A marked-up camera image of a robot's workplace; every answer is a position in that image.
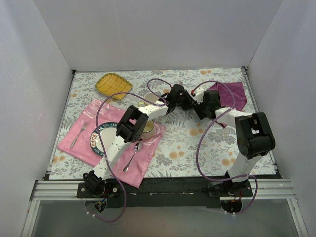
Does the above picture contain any purple cloth napkin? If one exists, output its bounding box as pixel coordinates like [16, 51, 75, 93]
[208, 81, 248, 111]

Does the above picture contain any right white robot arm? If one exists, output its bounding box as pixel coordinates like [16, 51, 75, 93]
[192, 90, 276, 196]

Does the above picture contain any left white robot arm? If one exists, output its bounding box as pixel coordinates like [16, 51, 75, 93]
[83, 84, 197, 198]

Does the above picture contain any pale green mug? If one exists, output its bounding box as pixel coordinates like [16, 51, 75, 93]
[138, 92, 159, 107]

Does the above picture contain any cream enamel mug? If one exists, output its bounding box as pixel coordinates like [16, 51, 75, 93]
[141, 120, 155, 139]

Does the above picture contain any silver spoon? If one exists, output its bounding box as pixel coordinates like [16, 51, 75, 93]
[123, 141, 142, 172]

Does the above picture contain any yellow woven tray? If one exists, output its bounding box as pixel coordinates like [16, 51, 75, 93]
[95, 73, 133, 96]

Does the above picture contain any pink floral cloth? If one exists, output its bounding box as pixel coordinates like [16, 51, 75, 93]
[57, 99, 165, 188]

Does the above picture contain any white plate blue rim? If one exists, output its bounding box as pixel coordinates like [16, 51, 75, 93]
[90, 122, 118, 156]

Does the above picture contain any silver fork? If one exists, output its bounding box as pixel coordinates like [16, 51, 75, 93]
[70, 121, 88, 149]

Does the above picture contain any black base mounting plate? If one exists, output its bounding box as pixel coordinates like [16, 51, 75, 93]
[77, 177, 253, 208]

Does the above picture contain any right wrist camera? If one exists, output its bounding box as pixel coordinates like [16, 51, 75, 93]
[192, 88, 205, 104]

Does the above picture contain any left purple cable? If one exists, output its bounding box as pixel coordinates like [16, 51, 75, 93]
[95, 78, 175, 223]

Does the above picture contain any purple cable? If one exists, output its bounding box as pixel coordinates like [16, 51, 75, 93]
[191, 80, 258, 215]
[95, 78, 175, 223]

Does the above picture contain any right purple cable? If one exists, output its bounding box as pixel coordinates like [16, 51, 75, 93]
[191, 80, 258, 215]

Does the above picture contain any aluminium frame rail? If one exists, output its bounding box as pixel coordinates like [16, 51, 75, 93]
[21, 181, 87, 237]

